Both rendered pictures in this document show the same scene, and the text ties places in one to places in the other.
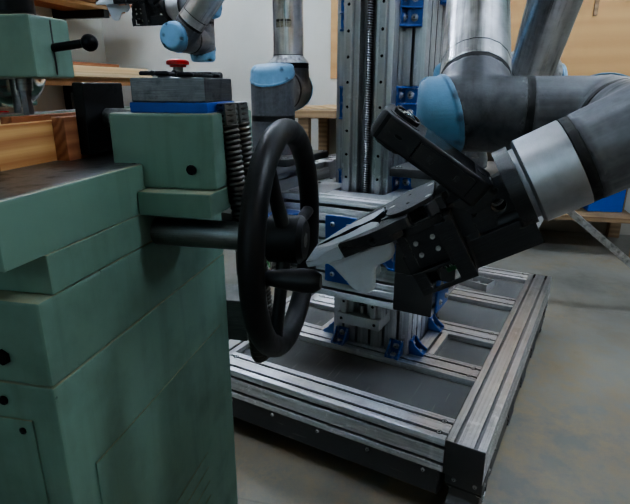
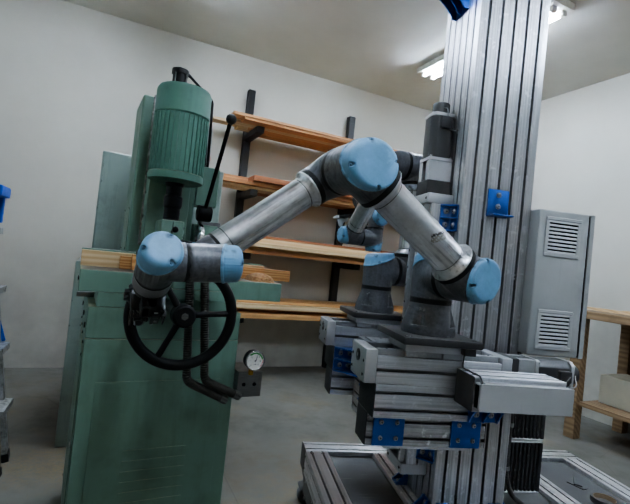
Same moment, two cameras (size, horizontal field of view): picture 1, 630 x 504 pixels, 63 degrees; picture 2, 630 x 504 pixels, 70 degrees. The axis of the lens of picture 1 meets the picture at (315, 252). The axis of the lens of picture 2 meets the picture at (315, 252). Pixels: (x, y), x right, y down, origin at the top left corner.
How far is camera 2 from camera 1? 1.09 m
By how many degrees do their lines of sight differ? 53
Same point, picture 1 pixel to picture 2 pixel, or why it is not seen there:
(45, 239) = (99, 286)
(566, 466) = not seen: outside the picture
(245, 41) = not seen: hidden behind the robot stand
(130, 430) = (121, 383)
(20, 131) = not seen: hidden behind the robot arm
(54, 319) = (93, 314)
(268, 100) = (366, 274)
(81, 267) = (114, 302)
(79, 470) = (86, 378)
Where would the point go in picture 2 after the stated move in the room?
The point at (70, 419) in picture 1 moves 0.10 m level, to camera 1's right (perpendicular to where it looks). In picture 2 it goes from (88, 355) to (98, 364)
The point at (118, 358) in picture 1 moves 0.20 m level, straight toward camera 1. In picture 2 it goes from (124, 348) to (57, 358)
